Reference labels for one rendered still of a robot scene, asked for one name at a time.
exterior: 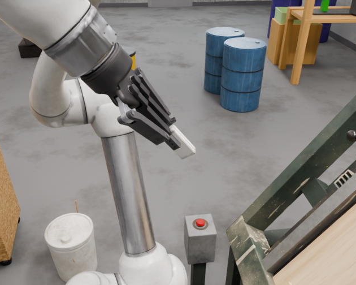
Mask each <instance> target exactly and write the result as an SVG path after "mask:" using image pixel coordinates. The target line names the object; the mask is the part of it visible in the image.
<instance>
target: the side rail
mask: <svg viewBox="0 0 356 285"><path fill-rule="evenodd" d="M351 130H355V131H356V95H355V96H354V97H353V98H352V99H351V100H350V102H349V103H348V104H347V105H346V106H345V107H344V108H343V109H342V110H341V111H340V112H339V113H338V114H337V115H336V116H335V117H334V118H333V119H332V120H331V121H330V122H329V123H328V124H327V125H326V126H325V127H324V129H323V130H322V131H321V132H320V133H319V134H318V135H317V136H316V137H315V138H314V139H313V140H312V141H311V143H309V144H308V146H307V147H305V148H304V150H303V151H301V152H300V154H299V155H298V156H297V157H296V158H295V159H294V160H293V161H292V162H291V163H290V164H289V165H288V166H287V167H286V168H285V170H284V171H283V172H282V173H281V174H280V175H279V176H278V177H277V178H276V179H275V180H274V181H273V182H272V183H271V184H270V185H269V186H268V187H267V188H266V189H265V190H264V191H263V192H262V193H261V194H260V195H259V197H258V198H257V199H256V200H255V201H254V202H253V203H252V204H251V205H250V206H249V207H248V208H247V209H246V210H245V211H244V212H243V213H242V216H243V218H244V221H245V223H246V224H248V225H251V226H253V227H255V228H257V229H260V230H262V231H264V230H265V229H266V228H267V227H268V226H269V225H270V224H271V223H272V222H273V221H274V220H275V219H276V218H277V217H278V216H280V215H281V214H282V213H283V212H284V211H285V210H286V209H287V208H288V207H289V206H290V205H291V204H292V203H293V202H294V201H295V200H296V199H297V198H298V197H299V196H300V195H301V194H302V193H303V192H302V191H301V189H302V188H303V187H304V186H305V185H306V184H307V183H308V182H309V181H310V180H311V179H312V178H313V177H316V178H318V177H320V176H321V174H322V173H323V172H325V171H326V170H327V169H328V168H329V167H330V166H331V165H332V164H333V163H334V162H335V161H336V160H337V159H338V158H339V157H340V156H341V155H342V154H343V153H344V152H345V151H346V150H347V149H348V148H350V147H351V146H352V145H353V144H354V143H355V142H350V141H348V140H347V139H346V133H347V132H348V131H351Z"/></svg>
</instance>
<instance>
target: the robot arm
mask: <svg viewBox="0 0 356 285"><path fill-rule="evenodd" d="M100 1H101V0H0V19H1V20H2V21H3V22H4V23H5V24H6V25H7V26H9V27H10V28H11V29H12V30H13V31H15V32H16V33H17V34H19V35H20V36H22V37H24V38H26V39H27V40H29V41H31V42H32V43H34V44H36V45H37V46H38V47H39V48H40V49H42V52H41V55H40V57H39V59H38V62H37V65H36V68H35V71H34V74H33V79H32V86H31V89H30V92H29V107H30V110H31V112H32V114H33V115H34V117H35V118H36V119H37V120H38V121H39V122H40V123H41V124H43V125H45V126H47V127H50V128H61V127H68V126H79V125H84V124H91V126H92V127H93V129H94V131H95V133H96V134H97V136H98V137H100V138H101V142H102V147H103V152H104V155H105V160H106V166H107V171H108V175H109V179H110V184H111V189H112V194H113V197H114V203H115V207H116V212H117V216H118V221H119V226H120V231H121V236H122V239H123V244H124V252H123V253H122V255H121V257H120V260H119V271H118V272H116V273H112V274H102V273H100V272H97V271H84V272H82V273H78V274H76V275H75V276H73V277H72V278H71V279H70V280H69V281H68V282H67V283H66V285H188V279H187V274H186V270H185V267H184V265H183V263H182V262H181V261H180V260H179V259H178V258H177V257H176V256H174V255H172V254H167V252H166V249H165V247H163V246H162V245H161V244H159V243H158V242H156V241H155V236H154V230H153V225H152V221H151V216H150V210H149V205H148V201H147V196H146V190H145V185H144V177H143V174H142V168H141V162H140V157H139V153H138V148H137V143H136V137H135V134H134V131H136V132H137V133H139V134H140V135H142V136H143V137H145V138H146V139H148V140H149V141H151V142H152V143H154V144H155V145H159V144H161V143H163V142H165V143H166V144H167V145H168V146H169V147H170V148H171V149H172V150H173V151H174V152H175V153H176V154H177V155H178V156H179V157H180V158H181V159H184V158H186V157H189V156H191V155H193V154H195V153H196V148H195V147H194V146H193V145H192V143H191V142H190V141H189V140H188V139H187V138H186V137H185V136H184V135H183V134H182V133H181V132H180V131H179V130H178V129H177V127H176V126H175V125H173V123H175V122H176V118H175V117H173V118H170V117H169V115H171V112H170V110H169V109H168V107H167V106H166V105H165V103H164V102H163V101H162V99H161V98H160V96H159V95H158V94H157V92H156V91H155V89H154V88H153V87H152V85H151V84H150V83H149V81H148V80H147V78H146V76H145V74H144V72H143V71H142V69H141V68H140V67H137V68H135V69H134V70H132V69H131V68H132V64H133V60H132V58H131V57H130V56H129V55H128V53H127V52H126V51H125V50H124V49H123V48H122V47H121V46H120V44H119V43H117V42H116V39H117V33H116V32H115V31H114V30H113V29H112V28H111V27H110V26H109V24H108V23H107V22H106V21H105V19H104V18H103V17H102V16H101V15H100V14H99V13H98V11H97V8H98V6H99V4H100ZM67 73H68V74H69V75H70V76H71V77H80V78H78V79H72V80H66V81H64V79H65V76H66V74H67Z"/></svg>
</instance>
